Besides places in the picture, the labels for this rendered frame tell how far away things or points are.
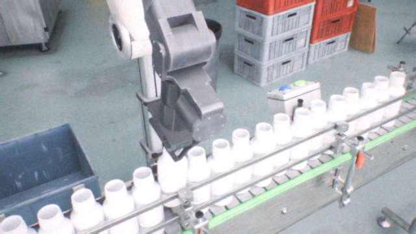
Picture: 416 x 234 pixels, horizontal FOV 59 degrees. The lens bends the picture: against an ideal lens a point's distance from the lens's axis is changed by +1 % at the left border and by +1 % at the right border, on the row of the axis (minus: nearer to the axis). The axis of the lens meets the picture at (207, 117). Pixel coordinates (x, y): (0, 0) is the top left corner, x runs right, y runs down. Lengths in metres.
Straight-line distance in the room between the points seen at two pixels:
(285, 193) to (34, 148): 0.83
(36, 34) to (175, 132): 3.85
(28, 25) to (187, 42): 3.92
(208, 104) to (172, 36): 0.10
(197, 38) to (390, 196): 2.13
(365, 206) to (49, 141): 1.78
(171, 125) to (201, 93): 0.12
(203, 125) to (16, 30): 3.99
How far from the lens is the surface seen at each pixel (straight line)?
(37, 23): 4.36
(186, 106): 0.52
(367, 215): 2.35
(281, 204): 0.98
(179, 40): 0.50
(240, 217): 0.90
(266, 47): 3.20
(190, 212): 0.76
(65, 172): 1.44
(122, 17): 1.22
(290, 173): 0.98
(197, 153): 0.79
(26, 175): 1.41
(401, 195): 2.55
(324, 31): 3.87
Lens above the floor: 1.65
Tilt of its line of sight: 34 degrees down
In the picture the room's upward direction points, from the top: 1 degrees counter-clockwise
